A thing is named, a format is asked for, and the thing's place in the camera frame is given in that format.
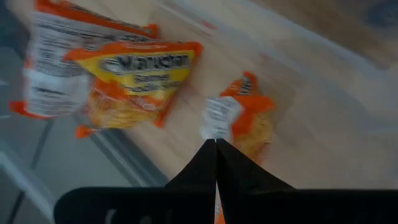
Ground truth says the clear plastic storage bin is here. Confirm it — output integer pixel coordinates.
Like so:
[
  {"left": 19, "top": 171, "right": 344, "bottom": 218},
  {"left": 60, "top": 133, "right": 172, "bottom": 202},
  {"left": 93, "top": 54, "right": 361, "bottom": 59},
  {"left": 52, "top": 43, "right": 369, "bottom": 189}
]
[{"left": 0, "top": 0, "right": 398, "bottom": 224}]

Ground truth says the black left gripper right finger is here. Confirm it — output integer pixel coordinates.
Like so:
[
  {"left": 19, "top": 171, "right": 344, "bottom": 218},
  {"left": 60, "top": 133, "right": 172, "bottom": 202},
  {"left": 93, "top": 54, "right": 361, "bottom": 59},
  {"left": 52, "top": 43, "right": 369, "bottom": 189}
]
[{"left": 217, "top": 139, "right": 398, "bottom": 224}]

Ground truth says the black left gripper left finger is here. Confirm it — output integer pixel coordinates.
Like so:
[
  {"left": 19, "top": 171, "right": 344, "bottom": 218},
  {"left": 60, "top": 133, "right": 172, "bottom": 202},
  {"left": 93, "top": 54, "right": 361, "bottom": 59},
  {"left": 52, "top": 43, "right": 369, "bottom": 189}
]
[{"left": 54, "top": 139, "right": 217, "bottom": 224}]

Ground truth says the orange Maruchan ramen pack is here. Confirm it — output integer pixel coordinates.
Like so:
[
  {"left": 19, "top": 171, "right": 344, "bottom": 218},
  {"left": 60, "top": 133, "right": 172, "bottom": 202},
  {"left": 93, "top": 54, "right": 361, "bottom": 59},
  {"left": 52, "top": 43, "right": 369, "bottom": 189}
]
[
  {"left": 63, "top": 41, "right": 203, "bottom": 139},
  {"left": 8, "top": 0, "right": 160, "bottom": 121},
  {"left": 200, "top": 71, "right": 276, "bottom": 224}
]

